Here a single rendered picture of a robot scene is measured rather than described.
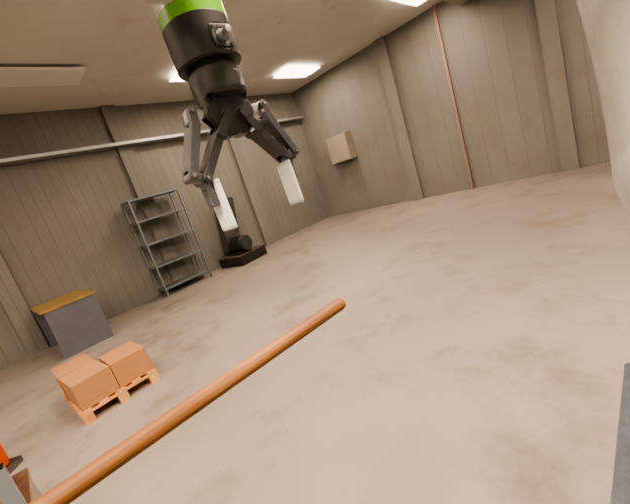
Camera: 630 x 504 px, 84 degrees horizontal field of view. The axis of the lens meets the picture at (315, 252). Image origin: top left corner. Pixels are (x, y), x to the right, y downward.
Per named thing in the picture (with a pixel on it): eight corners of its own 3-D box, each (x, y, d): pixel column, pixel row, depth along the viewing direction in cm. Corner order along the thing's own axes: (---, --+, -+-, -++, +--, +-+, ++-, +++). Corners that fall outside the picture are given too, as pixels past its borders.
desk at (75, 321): (94, 326, 697) (76, 289, 681) (116, 334, 589) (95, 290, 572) (49, 348, 645) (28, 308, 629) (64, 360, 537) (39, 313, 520)
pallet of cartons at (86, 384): (64, 398, 391) (49, 369, 383) (132, 361, 439) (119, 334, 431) (82, 428, 313) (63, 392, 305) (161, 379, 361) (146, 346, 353)
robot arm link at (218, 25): (206, 50, 55) (150, 48, 49) (246, 4, 47) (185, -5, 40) (221, 89, 56) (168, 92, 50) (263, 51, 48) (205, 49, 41)
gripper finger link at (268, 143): (224, 122, 52) (228, 115, 52) (280, 167, 58) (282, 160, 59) (238, 112, 49) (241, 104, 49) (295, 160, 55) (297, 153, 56)
